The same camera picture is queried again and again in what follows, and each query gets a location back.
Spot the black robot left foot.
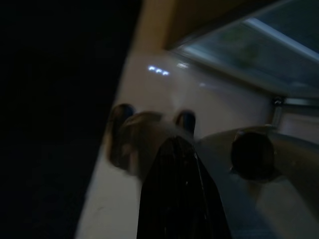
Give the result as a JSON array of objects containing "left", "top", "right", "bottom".
[{"left": 109, "top": 103, "right": 137, "bottom": 127}]

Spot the silver robot left leg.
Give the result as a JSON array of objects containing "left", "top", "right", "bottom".
[{"left": 108, "top": 109, "right": 197, "bottom": 182}]

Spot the black robot right foot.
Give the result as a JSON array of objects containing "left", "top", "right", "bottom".
[{"left": 174, "top": 110, "right": 197, "bottom": 136}]

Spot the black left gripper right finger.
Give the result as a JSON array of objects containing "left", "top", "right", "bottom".
[{"left": 189, "top": 141, "right": 231, "bottom": 239}]

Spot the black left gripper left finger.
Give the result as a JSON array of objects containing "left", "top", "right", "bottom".
[{"left": 137, "top": 136, "right": 210, "bottom": 239}]

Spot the black robot foot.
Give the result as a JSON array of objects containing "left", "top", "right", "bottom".
[
  {"left": 174, "top": 110, "right": 197, "bottom": 136},
  {"left": 109, "top": 103, "right": 137, "bottom": 127}
]

